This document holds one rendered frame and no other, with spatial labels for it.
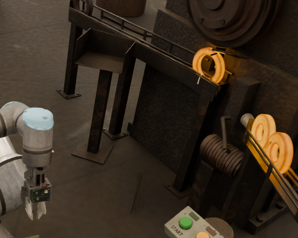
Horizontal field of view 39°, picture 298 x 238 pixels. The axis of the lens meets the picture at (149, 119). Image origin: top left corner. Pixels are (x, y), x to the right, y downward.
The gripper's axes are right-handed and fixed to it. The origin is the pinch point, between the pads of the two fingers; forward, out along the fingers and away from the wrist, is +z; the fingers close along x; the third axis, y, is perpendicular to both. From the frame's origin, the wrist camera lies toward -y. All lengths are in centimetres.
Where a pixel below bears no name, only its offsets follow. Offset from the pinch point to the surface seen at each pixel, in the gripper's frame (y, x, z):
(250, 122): -6, 92, -26
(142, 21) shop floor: -313, 187, -37
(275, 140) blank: 15, 86, -26
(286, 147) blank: 23, 85, -26
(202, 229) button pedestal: 32, 45, -5
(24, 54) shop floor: -229, 40, -12
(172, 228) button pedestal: 27.3, 37.6, -4.0
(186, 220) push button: 28, 42, -7
